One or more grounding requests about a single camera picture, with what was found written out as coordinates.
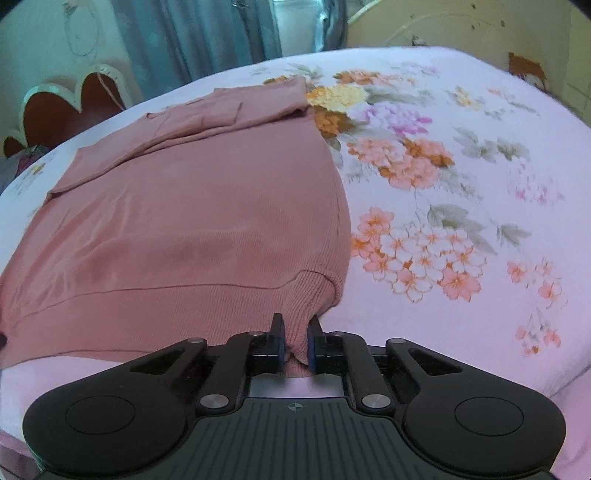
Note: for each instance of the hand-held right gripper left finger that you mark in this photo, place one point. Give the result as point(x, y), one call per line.
point(279, 353)

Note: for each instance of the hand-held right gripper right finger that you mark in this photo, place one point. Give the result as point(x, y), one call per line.
point(313, 353)

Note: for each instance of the pink long-sleeve sweater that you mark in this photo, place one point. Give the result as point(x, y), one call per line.
point(184, 230)

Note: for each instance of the pile of clothes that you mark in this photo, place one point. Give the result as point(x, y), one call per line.
point(23, 161)

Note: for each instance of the floral bed sheet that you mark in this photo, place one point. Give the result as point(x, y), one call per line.
point(461, 184)

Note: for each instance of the wide blue curtain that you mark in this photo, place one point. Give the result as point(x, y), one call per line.
point(194, 41)

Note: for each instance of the red heart-shaped headboard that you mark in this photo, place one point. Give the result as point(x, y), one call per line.
point(51, 115)

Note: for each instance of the tied blue curtain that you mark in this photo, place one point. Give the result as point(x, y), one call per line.
point(330, 23)

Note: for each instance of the cream bed headboard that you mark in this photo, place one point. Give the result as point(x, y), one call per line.
point(438, 27)

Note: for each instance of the brown patterned pillow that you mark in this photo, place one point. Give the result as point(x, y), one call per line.
point(526, 69)

